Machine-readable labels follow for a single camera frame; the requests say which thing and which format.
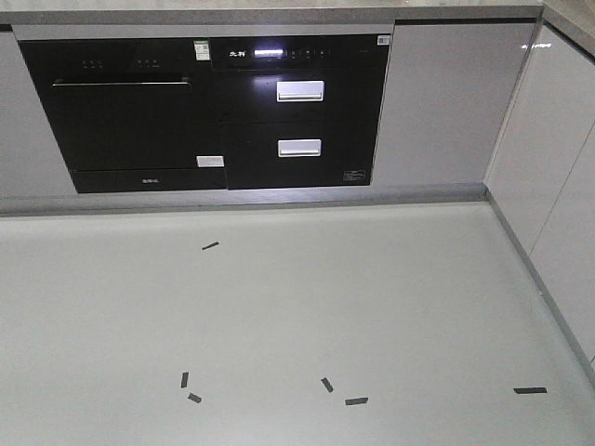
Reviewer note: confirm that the silver drawer handle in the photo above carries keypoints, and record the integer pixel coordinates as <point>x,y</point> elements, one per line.
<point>300,91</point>
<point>296,148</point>

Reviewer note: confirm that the black built-in dishwasher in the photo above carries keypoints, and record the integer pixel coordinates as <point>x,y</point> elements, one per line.
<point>132,114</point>

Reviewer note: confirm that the lower silver drawer handle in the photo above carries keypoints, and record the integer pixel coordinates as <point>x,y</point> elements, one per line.
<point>296,148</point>

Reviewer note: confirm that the upper silver drawer handle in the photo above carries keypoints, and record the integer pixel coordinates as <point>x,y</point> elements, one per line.
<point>300,91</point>

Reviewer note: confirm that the white side cabinet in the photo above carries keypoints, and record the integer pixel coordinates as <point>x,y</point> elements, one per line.
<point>541,179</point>

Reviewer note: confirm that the black floor tape strip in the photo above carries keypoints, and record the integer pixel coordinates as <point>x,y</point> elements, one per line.
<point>195,398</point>
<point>184,379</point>
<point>211,245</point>

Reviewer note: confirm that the black disinfection cabinet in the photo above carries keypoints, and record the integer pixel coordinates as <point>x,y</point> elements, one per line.
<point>247,68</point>

